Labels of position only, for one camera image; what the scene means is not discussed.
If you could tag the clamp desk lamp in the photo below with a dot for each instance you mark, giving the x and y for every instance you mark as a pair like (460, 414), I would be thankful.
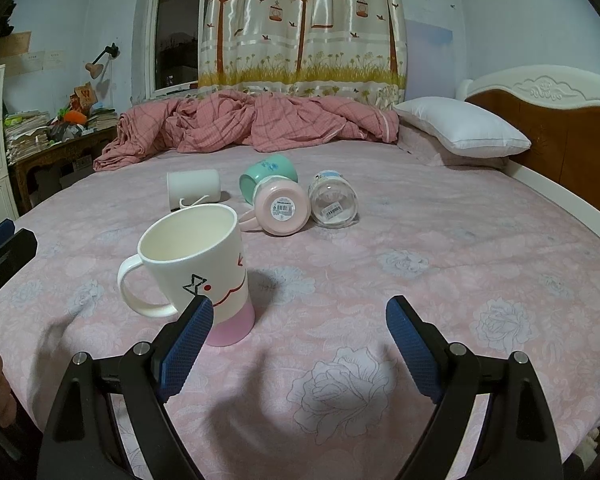
(94, 68)

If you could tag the pink checked quilt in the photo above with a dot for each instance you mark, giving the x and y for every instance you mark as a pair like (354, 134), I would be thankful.
(230, 120)

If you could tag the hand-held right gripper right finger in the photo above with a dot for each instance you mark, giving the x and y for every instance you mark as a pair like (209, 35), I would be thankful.
(415, 350)

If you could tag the green cup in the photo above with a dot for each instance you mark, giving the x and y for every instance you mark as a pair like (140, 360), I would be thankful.
(270, 169)

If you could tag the plain white cup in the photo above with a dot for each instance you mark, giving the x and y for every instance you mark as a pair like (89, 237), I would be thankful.
(192, 187)

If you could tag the stack of papers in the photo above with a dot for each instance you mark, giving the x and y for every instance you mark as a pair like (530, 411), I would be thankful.
(27, 135)

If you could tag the white and pink mug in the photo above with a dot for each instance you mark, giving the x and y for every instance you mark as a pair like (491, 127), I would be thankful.
(195, 260)

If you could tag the clear glass cup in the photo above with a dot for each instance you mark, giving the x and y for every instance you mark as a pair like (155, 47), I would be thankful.
(332, 200)

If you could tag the orange toy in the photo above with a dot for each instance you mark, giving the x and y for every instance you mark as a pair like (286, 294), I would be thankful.
(75, 116)

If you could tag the tree print curtain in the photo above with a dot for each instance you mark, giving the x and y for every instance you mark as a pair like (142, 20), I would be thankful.
(305, 25)

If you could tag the white wall paper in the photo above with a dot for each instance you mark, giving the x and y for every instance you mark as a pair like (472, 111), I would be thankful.
(56, 58)
(34, 61)

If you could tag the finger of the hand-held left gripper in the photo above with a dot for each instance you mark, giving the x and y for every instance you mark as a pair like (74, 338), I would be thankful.
(10, 255)

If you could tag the white pillow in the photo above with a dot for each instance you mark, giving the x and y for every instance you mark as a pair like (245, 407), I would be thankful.
(460, 125)

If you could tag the stack of books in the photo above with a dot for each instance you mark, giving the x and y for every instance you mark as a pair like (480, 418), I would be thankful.
(102, 119)

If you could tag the dark wooden side table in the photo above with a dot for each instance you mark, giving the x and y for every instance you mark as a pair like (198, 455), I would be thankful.
(45, 156)

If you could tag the white and brown bed frame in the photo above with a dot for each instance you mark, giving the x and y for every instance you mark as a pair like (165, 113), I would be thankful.
(570, 145)

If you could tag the pink floral bed sheet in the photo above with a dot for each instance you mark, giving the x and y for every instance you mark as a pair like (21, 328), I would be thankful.
(380, 285)

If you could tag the pink cup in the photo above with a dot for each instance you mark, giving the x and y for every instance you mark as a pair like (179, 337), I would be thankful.
(280, 205)

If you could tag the brown cardboard sheet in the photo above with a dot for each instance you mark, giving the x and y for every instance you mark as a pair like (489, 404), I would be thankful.
(16, 47)

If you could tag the brown paper bag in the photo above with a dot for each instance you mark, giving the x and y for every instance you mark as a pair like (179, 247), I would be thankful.
(82, 96)

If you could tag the white framed window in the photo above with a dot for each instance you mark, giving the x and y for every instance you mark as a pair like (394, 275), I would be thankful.
(177, 35)

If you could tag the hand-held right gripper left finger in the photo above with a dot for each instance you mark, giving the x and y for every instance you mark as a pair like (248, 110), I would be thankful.
(187, 345)

